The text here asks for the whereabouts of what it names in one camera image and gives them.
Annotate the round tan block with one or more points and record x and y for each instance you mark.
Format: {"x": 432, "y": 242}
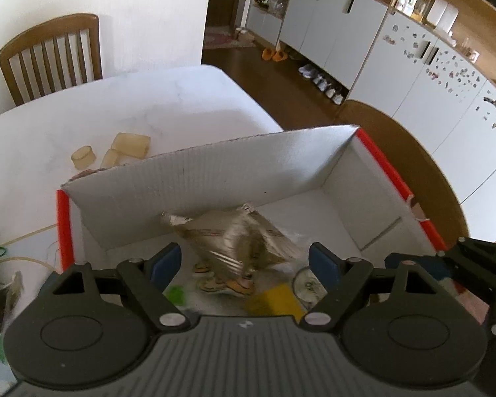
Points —
{"x": 83, "y": 157}

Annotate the row of white sneakers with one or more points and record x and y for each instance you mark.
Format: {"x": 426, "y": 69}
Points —
{"x": 322, "y": 82}

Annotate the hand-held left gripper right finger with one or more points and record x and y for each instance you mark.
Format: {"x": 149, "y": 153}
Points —
{"x": 324, "y": 262}

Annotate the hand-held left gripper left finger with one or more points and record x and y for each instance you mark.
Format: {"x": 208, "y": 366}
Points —
{"x": 167, "y": 265}

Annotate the beige slippers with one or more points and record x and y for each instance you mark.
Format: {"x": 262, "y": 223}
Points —
{"x": 242, "y": 33}

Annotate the small tan block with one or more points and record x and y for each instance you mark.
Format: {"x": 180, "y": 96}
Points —
{"x": 110, "y": 158}

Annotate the orange slippers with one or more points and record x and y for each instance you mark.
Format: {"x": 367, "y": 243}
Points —
{"x": 273, "y": 54}

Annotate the red cardboard box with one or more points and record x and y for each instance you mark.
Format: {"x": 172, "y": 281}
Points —
{"x": 231, "y": 173}

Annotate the floor rug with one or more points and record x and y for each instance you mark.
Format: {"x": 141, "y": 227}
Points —
{"x": 223, "y": 41}

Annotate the wooden slat-back chair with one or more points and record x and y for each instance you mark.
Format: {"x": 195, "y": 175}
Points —
{"x": 49, "y": 64}

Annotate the silver foil snack packet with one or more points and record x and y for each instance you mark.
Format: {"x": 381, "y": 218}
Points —
{"x": 239, "y": 240}

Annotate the large tan block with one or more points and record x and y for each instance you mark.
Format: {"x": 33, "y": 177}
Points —
{"x": 131, "y": 144}

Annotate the sticker-covered white cabinet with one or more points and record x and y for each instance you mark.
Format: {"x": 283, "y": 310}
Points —
{"x": 438, "y": 91}

